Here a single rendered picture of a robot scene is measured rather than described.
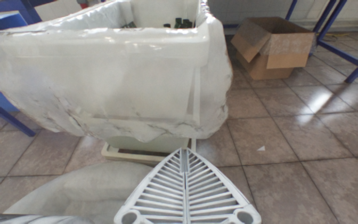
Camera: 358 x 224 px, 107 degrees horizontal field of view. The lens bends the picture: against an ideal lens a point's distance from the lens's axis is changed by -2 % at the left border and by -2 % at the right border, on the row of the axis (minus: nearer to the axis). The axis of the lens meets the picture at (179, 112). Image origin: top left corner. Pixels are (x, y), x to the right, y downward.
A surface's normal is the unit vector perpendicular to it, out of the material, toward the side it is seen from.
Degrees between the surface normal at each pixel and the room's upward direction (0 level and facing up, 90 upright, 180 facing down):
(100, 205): 0
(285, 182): 0
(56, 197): 73
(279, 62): 68
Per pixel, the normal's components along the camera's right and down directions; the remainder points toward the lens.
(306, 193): -0.04, -0.69
